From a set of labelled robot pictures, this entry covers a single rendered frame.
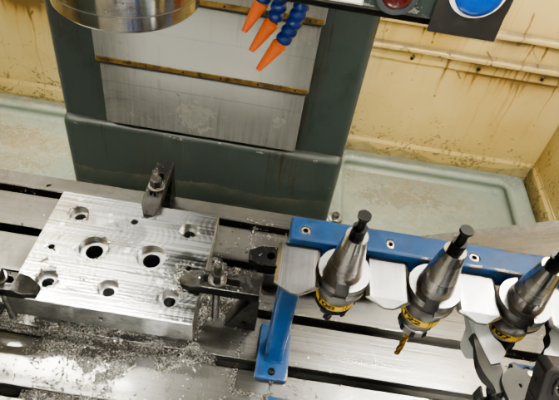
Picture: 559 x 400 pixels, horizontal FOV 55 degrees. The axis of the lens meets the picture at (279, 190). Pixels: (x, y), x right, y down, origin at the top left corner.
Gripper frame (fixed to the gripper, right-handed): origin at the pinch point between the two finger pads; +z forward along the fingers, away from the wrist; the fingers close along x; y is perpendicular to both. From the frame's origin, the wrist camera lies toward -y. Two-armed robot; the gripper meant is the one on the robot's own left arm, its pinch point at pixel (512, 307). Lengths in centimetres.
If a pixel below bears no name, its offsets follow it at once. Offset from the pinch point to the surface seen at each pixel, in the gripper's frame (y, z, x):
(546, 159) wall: 49, 91, 50
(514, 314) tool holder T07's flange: -3.6, -3.4, -1.9
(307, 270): -2.5, -1.2, -26.4
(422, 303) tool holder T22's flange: -3.2, -3.7, -12.7
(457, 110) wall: 39, 95, 19
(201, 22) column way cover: 1, 56, -51
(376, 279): -2.5, -0.9, -18.0
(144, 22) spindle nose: -27, 8, -47
